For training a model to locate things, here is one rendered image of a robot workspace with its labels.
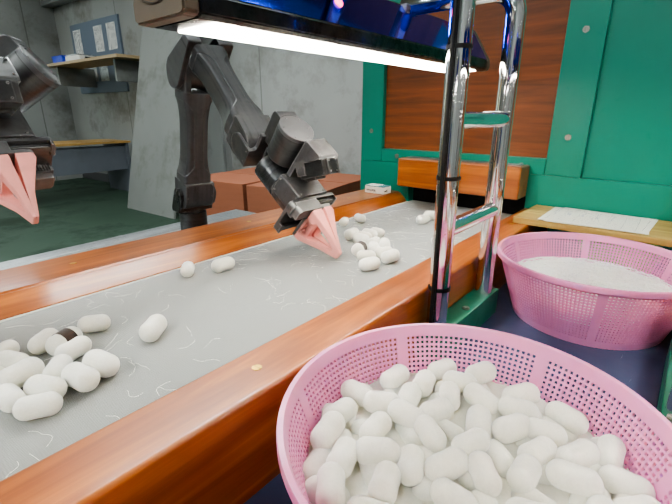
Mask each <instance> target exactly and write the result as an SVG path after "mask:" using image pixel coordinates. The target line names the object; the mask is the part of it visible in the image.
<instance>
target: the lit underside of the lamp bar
mask: <svg viewBox="0 0 672 504"><path fill-rule="evenodd" d="M178 32H179V33H183V34H190V35H197V36H203V37H210V38H217V39H223V40H230V41H237V42H243V43H250V44H256V45H263V46H270V47H276V48H283V49H290V50H296V51H303V52H310V53H316V54H323V55H330V56H336V57H343V58H349V59H356V60H363V61H369V62H376V63H383V64H389V65H396V66H403V67H409V68H416V69H422V70H429V71H436V72H442V73H445V67H446V65H444V64H439V63H433V62H428V61H422V60H417V59H411V58H406V57H400V56H395V55H389V54H384V53H378V52H373V51H367V50H362V49H356V48H351V47H346V46H340V45H335V44H329V43H324V42H318V41H313V40H307V39H302V38H296V37H291V36H285V35H280V34H274V33H269V32H263V31H258V30H252V29H247V28H241V27H236V26H230V25H225V24H219V23H211V24H207V25H202V26H198V27H193V28H188V29H184V30H179V31H178Z"/></svg>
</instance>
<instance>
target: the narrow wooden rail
mask: <svg viewBox="0 0 672 504"><path fill-rule="evenodd" d="M527 209H528V208H524V209H522V210H520V211H518V212H517V213H515V214H513V215H511V216H509V217H507V218H505V219H503V220H501V221H500V229H499V237H498V244H499V242H500V241H502V240H503V239H505V238H507V237H510V236H513V235H517V234H523V233H531V232H547V228H544V227H538V226H532V225H525V224H519V223H513V222H512V221H513V217H514V216H516V215H518V214H520V213H521V212H523V211H525V210H527ZM480 239H481V231H480V232H478V233H476V234H474V235H472V236H470V237H469V238H467V239H465V240H463V241H461V242H459V243H457V244H455V245H454V246H453V257H452V268H451V279H450V286H451V290H450V292H449V301H448V308H449V307H450V306H452V305H453V304H454V303H456V302H457V301H458V300H460V299H461V298H462V297H464V296H465V295H466V294H468V293H469V292H470V291H472V290H473V289H474V288H475V283H476V274H477V265H478V256H479V248H480ZM430 266H431V257H430V258H428V259H426V260H424V261H422V262H420V263H419V264H417V265H415V266H413V267H411V268H409V269H407V270H405V271H403V272H401V273H399V274H397V275H395V276H394V277H392V278H390V279H388V280H386V281H384V282H382V283H380V284H378V285H376V286H374V287H372V288H371V289H369V290H367V291H365V292H363V293H361V294H359V295H357V296H355V297H353V298H351V299H349V300H347V301H346V302H344V303H342V304H340V305H338V306H336V307H334V308H332V309H330V310H328V311H326V312H324V313H322V314H321V315H319V316H317V317H315V318H313V319H311V320H309V321H307V322H305V323H303V324H301V325H299V326H298V327H296V328H294V329H292V330H290V331H288V332H286V333H284V334H282V335H280V336H278V337H276V338H274V339H273V340H271V341H269V342H267V343H265V344H263V345H261V346H259V347H257V348H255V349H253V350H251V351H249V352H248V353H246V354H244V355H242V356H240V357H238V358H236V359H234V360H232V361H230V362H228V363H226V364H225V365H223V366H221V367H219V368H217V369H215V370H213V371H211V372H209V373H207V374H205V375H203V376H201V377H200V378H198V379H196V380H194V381H192V382H190V383H188V384H186V385H184V386H182V387H180V388H178V389H176V390H175V391H173V392H171V393H169V394H167V395H165V396H163V397H161V398H159V399H157V400H155V401H153V402H151V403H150V404H148V405H146V406H144V407H142V408H140V409H138V410H136V411H134V412H132V413H130V414H128V415H127V416H125V417H123V418H121V419H119V420H117V421H115V422H113V423H111V424H109V425H107V426H105V427H103V428H102V429H100V430H98V431H96V432H94V433H92V434H90V435H88V436H86V437H84V438H82V439H80V440H78V441H77V442H75V443H73V444H71V445H69V446H67V447H65V448H63V449H61V450H59V451H57V452H55V453H54V454H52V455H50V456H48V457H46V458H44V459H42V460H40V461H38V462H36V463H34V464H32V465H30V466H29V467H27V468H25V469H23V470H21V471H19V472H17V473H15V474H13V475H11V476H9V477H7V478H5V479H4V480H2V481H0V504H244V503H245V502H246V501H247V500H249V499H250V498H251V497H252V496H253V495H255V494H256V493H257V492H258V491H259V490H260V489H262V488H263V487H264V486H265V485H266V484H268V483H269V482H270V481H271V480H272V479H274V478H275V477H276V476H277V475H278V474H280V473H281V471H280V467H279V463H278V456H277V445H276V426H277V418H278V413H279V409H280V406H281V402H282V400H283V397H284V395H285V393H286V391H287V389H288V387H289V385H290V384H291V382H292V381H293V379H294V378H295V376H296V375H297V374H298V372H299V371H300V370H301V369H302V368H303V367H304V366H305V365H306V364H307V363H308V362H309V361H310V360H311V359H312V358H314V357H315V356H316V355H318V354H319V353H320V352H322V351H323V350H325V349H326V348H328V347H330V346H332V345H333V344H335V343H337V342H339V341H341V340H344V339H346V338H348V337H351V336H354V335H356V334H359V333H363V332H366V331H369V330H373V329H378V328H383V327H388V326H394V325H403V324H416V323H426V319H427V306H428V293H429V289H428V284H429V280H430Z"/></svg>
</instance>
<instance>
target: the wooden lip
mask: <svg viewBox="0 0 672 504"><path fill-rule="evenodd" d="M438 160H439V158H433V157H419V156H407V157H402V158H399V159H398V179H397V185H398V186H405V187H413V188H421V189H429V190H436V187H437V180H436V175H437V173H438ZM488 168H489V161H475V160H461V170H460V176H461V180H460V181H459V192H458V193H462V194H470V195H478V196H485V194H486V185H487V177H488ZM529 168H530V166H529V165H524V164H517V163H508V166H507V174H506V182H505V190H504V198H503V199H510V200H518V199H520V198H522V197H524V196H525V195H526V189H527V182H528V175H529Z"/></svg>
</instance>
